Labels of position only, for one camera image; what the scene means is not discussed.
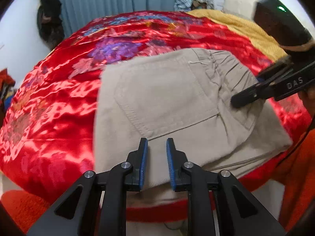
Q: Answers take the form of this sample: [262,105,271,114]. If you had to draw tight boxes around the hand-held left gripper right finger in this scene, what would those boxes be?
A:
[166,138,286,236]

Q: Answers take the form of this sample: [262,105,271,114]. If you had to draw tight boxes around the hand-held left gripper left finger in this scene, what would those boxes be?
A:
[27,138,148,236]

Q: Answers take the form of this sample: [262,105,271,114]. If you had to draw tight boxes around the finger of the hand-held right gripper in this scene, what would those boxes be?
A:
[256,60,294,84]
[231,79,278,109]

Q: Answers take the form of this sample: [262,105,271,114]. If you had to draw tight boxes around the beige pants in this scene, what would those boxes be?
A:
[93,47,293,202]

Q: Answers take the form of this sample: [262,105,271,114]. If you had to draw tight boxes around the yellow blanket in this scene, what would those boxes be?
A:
[187,9,288,62]

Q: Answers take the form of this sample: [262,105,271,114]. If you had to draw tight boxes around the cream pillow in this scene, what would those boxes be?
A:
[223,0,261,20]

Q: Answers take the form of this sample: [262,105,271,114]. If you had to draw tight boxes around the person's orange clothing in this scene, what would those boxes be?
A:
[271,128,315,231]

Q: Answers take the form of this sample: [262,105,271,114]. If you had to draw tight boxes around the grey patterned cloth bundle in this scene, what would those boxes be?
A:
[174,0,216,11]

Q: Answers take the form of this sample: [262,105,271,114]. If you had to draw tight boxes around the red floral blanket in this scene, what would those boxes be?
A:
[0,10,313,223]

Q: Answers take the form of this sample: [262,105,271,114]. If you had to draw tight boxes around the orange rug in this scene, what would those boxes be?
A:
[0,189,51,234]

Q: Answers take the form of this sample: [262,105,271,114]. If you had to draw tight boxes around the blue curtain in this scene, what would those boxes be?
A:
[50,0,207,40]

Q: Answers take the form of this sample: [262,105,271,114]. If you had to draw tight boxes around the black hanging clothing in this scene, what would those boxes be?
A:
[37,0,65,51]

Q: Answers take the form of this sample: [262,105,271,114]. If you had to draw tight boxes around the black cable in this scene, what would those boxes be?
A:
[162,220,187,230]

